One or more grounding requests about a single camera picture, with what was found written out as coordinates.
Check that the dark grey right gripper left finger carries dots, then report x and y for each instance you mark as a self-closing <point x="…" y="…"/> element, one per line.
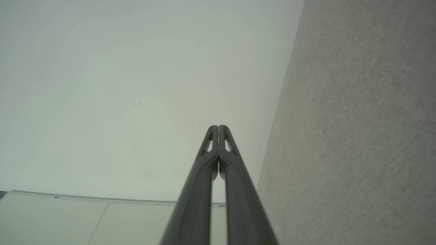
<point x="194" y="204"/>

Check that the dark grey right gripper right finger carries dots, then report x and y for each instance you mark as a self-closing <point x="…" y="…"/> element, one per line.
<point x="243" y="207"/>

